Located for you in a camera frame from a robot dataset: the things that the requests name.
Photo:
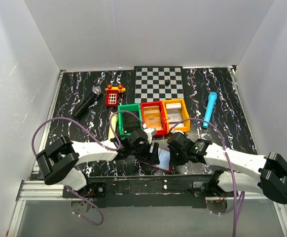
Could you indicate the black chess pawn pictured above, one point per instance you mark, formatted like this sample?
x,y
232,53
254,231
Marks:
x,y
167,82

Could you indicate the cream toy microphone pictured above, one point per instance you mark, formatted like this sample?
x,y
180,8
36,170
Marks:
x,y
112,128

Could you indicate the green plastic bin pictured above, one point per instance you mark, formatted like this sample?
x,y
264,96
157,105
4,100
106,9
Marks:
x,y
133,109

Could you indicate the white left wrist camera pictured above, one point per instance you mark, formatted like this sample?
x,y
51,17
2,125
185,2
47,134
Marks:
x,y
150,133

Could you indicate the red toy phone booth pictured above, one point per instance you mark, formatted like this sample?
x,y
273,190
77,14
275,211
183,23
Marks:
x,y
112,94

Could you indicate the white card stack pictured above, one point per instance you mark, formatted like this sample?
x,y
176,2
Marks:
x,y
174,113

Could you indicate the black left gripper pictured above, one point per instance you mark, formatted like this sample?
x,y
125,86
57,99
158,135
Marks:
x,y
154,153

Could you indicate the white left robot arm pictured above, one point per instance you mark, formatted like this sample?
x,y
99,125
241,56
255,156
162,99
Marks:
x,y
57,162

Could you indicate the black card stack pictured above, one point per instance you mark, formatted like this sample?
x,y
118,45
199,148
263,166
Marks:
x,y
129,123

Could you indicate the red plastic bin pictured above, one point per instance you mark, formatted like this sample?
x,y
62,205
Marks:
x,y
163,116

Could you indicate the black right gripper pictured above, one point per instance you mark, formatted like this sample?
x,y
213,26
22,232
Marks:
x,y
174,155

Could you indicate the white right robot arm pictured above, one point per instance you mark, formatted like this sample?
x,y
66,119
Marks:
x,y
260,174

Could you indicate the red leather card holder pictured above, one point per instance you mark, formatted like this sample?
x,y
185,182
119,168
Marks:
x,y
164,161

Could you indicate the blue toy microphone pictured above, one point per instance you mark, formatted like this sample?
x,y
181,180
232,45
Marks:
x,y
209,110

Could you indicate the yellow plastic bin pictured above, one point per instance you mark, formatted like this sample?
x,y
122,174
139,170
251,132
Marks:
x,y
182,126

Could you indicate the black white checkerboard mat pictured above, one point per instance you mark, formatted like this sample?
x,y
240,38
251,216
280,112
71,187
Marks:
x,y
150,83

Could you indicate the gold card stack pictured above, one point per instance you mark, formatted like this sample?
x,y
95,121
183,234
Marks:
x,y
152,117

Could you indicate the black microphone silver head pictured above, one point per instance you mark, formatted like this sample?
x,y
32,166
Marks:
x,y
88,101

